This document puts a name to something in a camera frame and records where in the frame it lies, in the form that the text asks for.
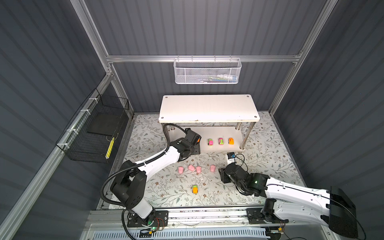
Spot floral patterned mat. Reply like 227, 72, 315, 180
123, 112, 303, 208

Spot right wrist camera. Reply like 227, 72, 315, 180
226, 152, 236, 165

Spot green orange toy truck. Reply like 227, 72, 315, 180
192, 185, 198, 194

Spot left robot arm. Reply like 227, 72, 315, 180
100, 124, 202, 225

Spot white wire mesh basket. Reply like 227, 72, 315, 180
173, 58, 242, 85

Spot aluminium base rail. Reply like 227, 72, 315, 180
80, 206, 341, 240

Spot black wire basket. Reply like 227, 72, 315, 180
56, 90, 131, 164

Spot pink green toy car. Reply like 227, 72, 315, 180
218, 138, 224, 146

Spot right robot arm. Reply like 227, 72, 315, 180
219, 163, 363, 239

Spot yellow green marker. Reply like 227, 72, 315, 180
105, 137, 115, 160

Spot white two-tier shelf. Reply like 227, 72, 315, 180
159, 95, 261, 152

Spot items in white basket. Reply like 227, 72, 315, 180
199, 75, 239, 84

